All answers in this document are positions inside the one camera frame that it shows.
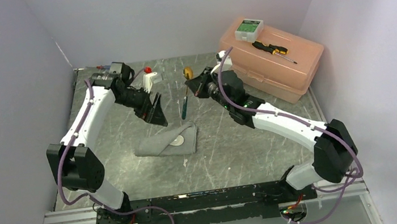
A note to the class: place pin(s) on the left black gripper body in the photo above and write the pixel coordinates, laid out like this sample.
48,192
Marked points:
136,100

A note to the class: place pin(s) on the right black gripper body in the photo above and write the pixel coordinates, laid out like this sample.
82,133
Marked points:
212,85

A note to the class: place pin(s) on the gold spoon teal handle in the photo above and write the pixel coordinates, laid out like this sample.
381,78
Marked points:
188,75

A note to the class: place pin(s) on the white ceramic spoon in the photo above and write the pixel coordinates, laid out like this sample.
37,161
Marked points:
178,141

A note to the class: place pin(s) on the grey cloth napkin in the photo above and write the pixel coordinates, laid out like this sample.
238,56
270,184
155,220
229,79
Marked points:
159,145

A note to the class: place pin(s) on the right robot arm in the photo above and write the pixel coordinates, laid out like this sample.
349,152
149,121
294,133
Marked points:
331,144

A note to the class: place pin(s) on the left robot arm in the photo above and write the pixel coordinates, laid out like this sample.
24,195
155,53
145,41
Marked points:
75,167

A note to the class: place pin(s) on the red blue screwdriver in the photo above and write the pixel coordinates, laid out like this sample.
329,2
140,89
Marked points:
104,67

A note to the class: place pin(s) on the pink plastic toolbox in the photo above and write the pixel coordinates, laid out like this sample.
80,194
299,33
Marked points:
271,73

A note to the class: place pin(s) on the black yellow screwdriver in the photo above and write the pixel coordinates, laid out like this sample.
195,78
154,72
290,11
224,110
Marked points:
274,49

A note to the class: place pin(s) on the small green white box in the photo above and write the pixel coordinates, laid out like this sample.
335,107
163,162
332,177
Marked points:
249,30

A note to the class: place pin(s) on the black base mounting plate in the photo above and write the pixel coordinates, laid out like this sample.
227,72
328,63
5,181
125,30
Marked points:
264,200

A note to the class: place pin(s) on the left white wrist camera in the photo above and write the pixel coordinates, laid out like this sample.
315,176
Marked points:
150,78

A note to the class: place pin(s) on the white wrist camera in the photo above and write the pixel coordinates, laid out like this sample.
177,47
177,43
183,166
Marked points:
150,78
224,61

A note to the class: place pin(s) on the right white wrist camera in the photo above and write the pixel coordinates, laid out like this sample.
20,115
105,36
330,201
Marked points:
224,61

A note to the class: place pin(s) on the aluminium rail frame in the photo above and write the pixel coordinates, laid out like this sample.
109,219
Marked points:
329,192

